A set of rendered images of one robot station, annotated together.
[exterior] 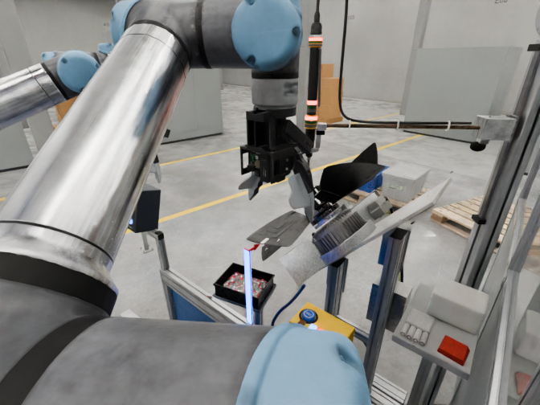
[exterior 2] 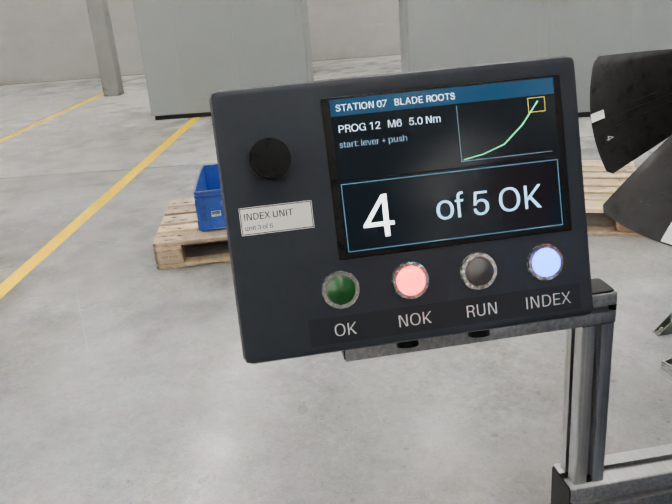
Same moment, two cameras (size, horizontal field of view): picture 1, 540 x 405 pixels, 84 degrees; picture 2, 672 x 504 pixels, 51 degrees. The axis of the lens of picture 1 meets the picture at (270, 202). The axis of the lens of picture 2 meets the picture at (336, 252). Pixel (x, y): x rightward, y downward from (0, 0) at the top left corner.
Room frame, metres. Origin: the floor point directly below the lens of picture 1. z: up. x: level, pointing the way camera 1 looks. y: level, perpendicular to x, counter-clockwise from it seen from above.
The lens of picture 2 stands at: (0.91, 1.04, 1.32)
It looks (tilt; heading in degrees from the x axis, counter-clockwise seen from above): 21 degrees down; 314
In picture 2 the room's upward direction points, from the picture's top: 5 degrees counter-clockwise
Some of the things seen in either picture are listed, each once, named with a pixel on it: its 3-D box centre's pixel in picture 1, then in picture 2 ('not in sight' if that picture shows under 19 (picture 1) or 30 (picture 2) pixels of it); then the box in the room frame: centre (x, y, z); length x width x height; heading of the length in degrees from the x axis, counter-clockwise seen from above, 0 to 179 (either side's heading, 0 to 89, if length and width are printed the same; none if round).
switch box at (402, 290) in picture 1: (388, 303); not in sight; (1.04, -0.55, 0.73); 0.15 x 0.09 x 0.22; 51
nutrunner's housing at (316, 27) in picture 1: (312, 91); not in sight; (1.08, -0.14, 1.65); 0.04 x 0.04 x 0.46
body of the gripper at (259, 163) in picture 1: (272, 143); not in sight; (0.51, 0.00, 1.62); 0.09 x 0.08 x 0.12; 141
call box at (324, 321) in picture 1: (320, 337); not in sight; (0.61, -0.15, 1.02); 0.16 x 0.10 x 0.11; 51
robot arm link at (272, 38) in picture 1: (255, 34); not in sight; (0.41, 0.02, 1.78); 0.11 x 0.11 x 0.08; 86
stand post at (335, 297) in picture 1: (329, 332); not in sight; (1.12, -0.31, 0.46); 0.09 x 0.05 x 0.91; 141
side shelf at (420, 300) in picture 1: (439, 323); not in sight; (0.82, -0.64, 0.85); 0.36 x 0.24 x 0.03; 141
